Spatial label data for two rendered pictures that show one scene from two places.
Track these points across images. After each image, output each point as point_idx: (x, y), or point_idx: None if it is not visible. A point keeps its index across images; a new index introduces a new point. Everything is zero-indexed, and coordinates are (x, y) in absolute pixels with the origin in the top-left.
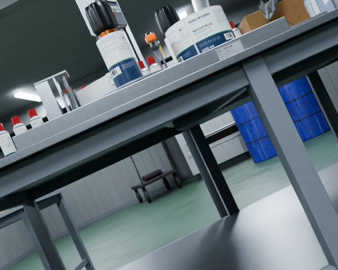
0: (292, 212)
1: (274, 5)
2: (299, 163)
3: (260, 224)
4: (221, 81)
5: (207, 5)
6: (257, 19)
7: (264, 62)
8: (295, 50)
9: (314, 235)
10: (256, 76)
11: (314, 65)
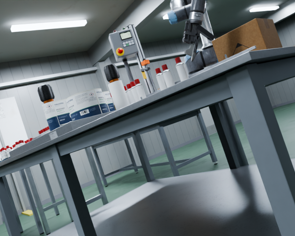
0: (205, 198)
1: (193, 51)
2: (71, 207)
3: (194, 195)
4: (46, 153)
5: (204, 24)
6: (220, 43)
7: (56, 150)
8: (68, 146)
9: (149, 231)
10: (54, 156)
11: (211, 104)
